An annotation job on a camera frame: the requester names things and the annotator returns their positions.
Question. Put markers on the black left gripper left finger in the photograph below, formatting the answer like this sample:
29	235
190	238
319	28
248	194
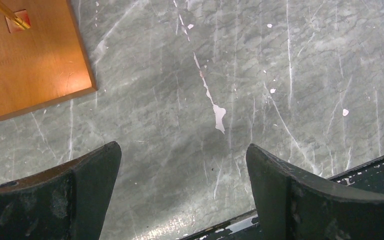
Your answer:
65	202

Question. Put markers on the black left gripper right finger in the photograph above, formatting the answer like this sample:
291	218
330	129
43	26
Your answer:
311	205

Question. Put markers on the gold wire glass rack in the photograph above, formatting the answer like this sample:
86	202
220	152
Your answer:
44	65

